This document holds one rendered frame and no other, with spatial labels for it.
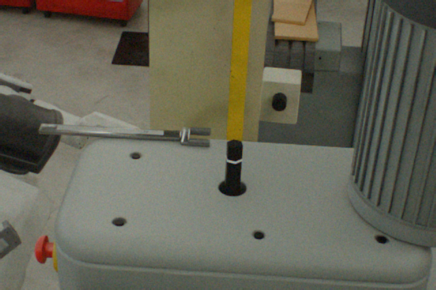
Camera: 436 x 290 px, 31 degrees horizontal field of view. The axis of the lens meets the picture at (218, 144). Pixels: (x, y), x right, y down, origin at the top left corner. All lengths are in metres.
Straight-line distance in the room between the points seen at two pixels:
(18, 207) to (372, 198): 0.70
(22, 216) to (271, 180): 0.55
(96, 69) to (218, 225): 4.44
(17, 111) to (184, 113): 1.61
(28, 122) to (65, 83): 3.78
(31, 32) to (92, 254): 5.03
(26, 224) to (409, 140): 0.78
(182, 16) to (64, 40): 3.04
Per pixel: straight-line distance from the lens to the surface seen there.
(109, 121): 1.67
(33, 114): 1.43
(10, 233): 1.31
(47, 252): 1.12
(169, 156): 1.07
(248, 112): 2.96
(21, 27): 6.01
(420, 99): 0.87
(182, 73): 2.89
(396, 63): 0.88
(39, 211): 1.45
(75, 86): 5.16
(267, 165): 1.07
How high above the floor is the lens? 2.49
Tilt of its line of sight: 33 degrees down
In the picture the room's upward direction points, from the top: 3 degrees clockwise
